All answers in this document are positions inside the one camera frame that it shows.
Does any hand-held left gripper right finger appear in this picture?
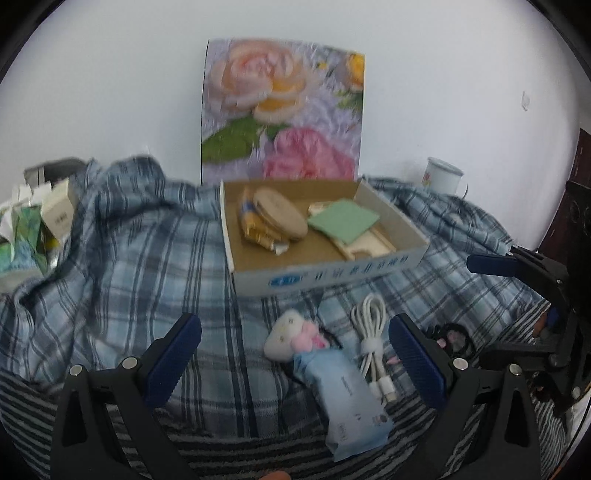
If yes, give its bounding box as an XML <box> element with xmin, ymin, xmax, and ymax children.
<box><xmin>389</xmin><ymin>313</ymin><xmax>543</xmax><ymax>480</ymax></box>

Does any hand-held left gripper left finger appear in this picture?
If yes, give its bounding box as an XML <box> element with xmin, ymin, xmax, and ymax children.
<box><xmin>48</xmin><ymin>312</ymin><xmax>203</xmax><ymax>480</ymax></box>

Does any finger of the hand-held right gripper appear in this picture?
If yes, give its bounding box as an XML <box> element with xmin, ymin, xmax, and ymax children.
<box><xmin>466</xmin><ymin>246</ymin><xmax>573</xmax><ymax>308</ymax></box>
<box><xmin>479</xmin><ymin>342</ymin><xmax>580</xmax><ymax>374</ymax></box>

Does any black hair tie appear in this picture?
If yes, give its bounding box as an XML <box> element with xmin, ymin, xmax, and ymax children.
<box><xmin>427</xmin><ymin>323</ymin><xmax>474</xmax><ymax>358</ymax></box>

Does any white charging cable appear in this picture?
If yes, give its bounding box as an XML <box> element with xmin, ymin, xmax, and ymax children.
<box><xmin>350</xmin><ymin>294</ymin><xmax>399</xmax><ymax>404</ymax></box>

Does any light blue tissue pack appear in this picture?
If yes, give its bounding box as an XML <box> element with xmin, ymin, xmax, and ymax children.
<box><xmin>292</xmin><ymin>344</ymin><xmax>394</xmax><ymax>462</ymax></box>

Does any white pink plush toy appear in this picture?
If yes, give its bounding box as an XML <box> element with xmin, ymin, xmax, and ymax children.
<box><xmin>263</xmin><ymin>309</ymin><xmax>342</xmax><ymax>363</ymax></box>

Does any white cardboard box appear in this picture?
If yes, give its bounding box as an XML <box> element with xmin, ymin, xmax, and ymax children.
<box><xmin>220</xmin><ymin>179</ymin><xmax>431</xmax><ymax>297</ymax></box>

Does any green square cloth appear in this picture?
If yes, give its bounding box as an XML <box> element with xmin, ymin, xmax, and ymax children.
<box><xmin>307</xmin><ymin>198</ymin><xmax>382</xmax><ymax>245</ymax></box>

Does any person's right hand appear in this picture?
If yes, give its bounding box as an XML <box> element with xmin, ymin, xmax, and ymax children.
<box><xmin>533</xmin><ymin>307</ymin><xmax>555</xmax><ymax>340</ymax></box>

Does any brown wooden furniture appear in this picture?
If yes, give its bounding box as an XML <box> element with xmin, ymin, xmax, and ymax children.
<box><xmin>538</xmin><ymin>128</ymin><xmax>591</xmax><ymax>259</ymax></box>

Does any white enamel mug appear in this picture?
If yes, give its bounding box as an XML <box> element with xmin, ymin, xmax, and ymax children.
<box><xmin>421</xmin><ymin>157</ymin><xmax>469</xmax><ymax>198</ymax></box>

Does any blue plaid shirt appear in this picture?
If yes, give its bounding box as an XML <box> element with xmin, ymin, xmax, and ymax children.
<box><xmin>0</xmin><ymin>157</ymin><xmax>550</xmax><ymax>439</ymax></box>

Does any grey striped blanket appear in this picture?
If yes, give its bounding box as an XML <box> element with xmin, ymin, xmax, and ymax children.
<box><xmin>0</xmin><ymin>300</ymin><xmax>580</xmax><ymax>480</ymax></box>

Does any small cream carton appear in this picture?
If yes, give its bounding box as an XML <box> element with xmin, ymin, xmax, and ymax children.
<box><xmin>41</xmin><ymin>179</ymin><xmax>79</xmax><ymax>241</ymax></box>

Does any green tissue box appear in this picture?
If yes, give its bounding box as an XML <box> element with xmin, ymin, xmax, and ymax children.
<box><xmin>0</xmin><ymin>205</ymin><xmax>61</xmax><ymax>282</ymax></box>

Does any grey fabric bag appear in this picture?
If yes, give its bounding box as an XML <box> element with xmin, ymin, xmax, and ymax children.
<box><xmin>23</xmin><ymin>158</ymin><xmax>88</xmax><ymax>185</ymax></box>

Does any floral rose picture board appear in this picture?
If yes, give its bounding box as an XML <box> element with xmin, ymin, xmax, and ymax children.
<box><xmin>199</xmin><ymin>39</ymin><xmax>365</xmax><ymax>185</ymax></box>

